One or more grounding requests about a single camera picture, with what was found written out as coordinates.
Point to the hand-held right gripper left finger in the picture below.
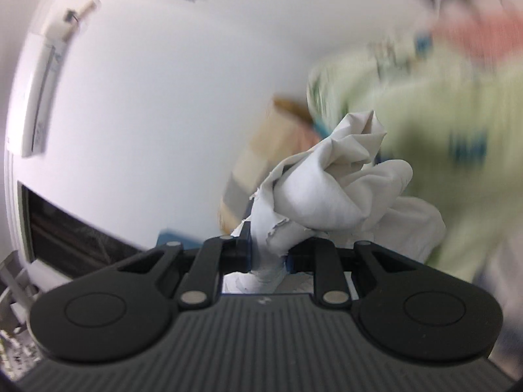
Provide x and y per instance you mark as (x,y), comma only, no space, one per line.
(245,253)

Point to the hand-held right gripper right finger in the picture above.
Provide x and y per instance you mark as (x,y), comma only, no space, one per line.
(291,264)

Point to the white shirt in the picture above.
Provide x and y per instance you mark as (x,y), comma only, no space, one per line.
(327,188)

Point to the plaid pillow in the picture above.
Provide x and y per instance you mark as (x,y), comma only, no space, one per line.
(261,151)

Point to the brown pillow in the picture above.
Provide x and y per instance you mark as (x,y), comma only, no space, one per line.
(292,106)

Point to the dark window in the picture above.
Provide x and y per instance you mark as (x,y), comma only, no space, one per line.
(73,237)

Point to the green fleece blanket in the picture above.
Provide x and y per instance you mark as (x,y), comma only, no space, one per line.
(449,102)

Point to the pink cloth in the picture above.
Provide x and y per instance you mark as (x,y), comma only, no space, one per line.
(478,30)

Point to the white wall air conditioner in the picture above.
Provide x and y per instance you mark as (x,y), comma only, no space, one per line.
(41,90)

